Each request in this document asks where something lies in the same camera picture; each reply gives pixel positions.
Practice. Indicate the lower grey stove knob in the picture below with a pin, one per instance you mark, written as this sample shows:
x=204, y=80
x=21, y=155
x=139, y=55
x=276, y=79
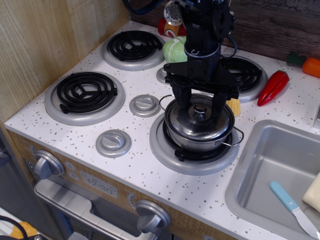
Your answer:
x=113, y=143

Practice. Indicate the blue handled toy knife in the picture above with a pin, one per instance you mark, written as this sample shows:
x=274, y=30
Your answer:
x=294, y=208

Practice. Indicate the front right black burner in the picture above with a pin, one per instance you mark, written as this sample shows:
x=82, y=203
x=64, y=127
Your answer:
x=165, y=153

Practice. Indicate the left grey oven dial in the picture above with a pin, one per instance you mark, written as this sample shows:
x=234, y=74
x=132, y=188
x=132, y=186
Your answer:
x=47, y=165

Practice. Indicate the red toy ketchup bottle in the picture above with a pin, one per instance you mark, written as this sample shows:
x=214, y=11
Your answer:
x=165, y=29

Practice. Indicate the steel pot lid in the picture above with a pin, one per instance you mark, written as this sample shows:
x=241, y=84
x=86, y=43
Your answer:
x=198, y=122

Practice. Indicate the front left black burner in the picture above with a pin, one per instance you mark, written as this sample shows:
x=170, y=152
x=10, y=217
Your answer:
x=84, y=98

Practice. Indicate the middle grey stove knob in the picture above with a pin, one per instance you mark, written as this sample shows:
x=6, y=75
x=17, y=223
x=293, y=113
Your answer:
x=144, y=106

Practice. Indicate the right grey oven dial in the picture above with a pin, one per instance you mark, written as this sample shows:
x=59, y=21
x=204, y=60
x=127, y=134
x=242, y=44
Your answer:
x=151, y=217

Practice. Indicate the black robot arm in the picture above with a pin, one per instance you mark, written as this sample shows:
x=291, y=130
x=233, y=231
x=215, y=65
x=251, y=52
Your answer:
x=207, y=24

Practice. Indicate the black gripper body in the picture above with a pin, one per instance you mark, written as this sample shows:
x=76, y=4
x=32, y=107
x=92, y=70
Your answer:
x=204, y=71

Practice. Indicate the grey oven door handle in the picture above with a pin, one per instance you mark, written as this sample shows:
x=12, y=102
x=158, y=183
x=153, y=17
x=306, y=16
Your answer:
x=79, y=208

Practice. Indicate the upper grey stove knob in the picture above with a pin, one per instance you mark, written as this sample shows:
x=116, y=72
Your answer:
x=161, y=76

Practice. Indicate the hanging metal strainer ladle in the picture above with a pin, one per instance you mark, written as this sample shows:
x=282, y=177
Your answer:
x=172, y=13

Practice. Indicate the grey sink basin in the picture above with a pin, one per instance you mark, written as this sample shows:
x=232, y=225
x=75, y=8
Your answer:
x=275, y=152

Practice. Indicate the grey stove knob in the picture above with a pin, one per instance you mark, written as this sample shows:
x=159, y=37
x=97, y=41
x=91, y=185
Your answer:
x=113, y=143
x=144, y=106
x=161, y=76

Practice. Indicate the yellow toy corn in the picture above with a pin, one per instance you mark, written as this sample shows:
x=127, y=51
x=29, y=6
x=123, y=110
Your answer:
x=234, y=105

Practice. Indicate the back right black burner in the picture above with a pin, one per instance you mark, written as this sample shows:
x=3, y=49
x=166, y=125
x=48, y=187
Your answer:
x=253, y=76

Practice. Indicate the green toy cabbage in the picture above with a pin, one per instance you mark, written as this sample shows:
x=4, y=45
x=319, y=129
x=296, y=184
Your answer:
x=174, y=50

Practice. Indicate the orange toy carrot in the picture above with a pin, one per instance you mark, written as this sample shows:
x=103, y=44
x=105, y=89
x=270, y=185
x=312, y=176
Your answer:
x=310, y=66

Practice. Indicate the black burner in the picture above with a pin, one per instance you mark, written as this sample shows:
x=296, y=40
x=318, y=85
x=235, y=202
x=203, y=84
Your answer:
x=165, y=153
x=253, y=76
x=84, y=98
x=133, y=50

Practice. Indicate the steel pot with handles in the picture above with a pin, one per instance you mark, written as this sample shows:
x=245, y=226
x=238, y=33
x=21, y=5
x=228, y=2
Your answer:
x=235, y=137

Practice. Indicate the back left black burner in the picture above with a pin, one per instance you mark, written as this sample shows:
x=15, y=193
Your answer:
x=133, y=50

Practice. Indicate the yellow object bottom left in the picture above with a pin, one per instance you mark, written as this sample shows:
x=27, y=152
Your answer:
x=17, y=234

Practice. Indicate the red toy chili pepper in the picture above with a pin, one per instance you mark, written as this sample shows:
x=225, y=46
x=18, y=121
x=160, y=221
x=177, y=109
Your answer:
x=275, y=84

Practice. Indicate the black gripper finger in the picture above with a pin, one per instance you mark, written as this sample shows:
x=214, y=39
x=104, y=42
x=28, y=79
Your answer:
x=182, y=92
x=219, y=102

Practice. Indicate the cream toy butter block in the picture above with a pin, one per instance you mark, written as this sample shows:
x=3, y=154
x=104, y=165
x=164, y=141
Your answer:
x=312, y=194

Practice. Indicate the grey oven dial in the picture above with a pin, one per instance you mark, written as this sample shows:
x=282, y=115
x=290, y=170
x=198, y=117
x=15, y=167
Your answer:
x=47, y=165
x=151, y=217

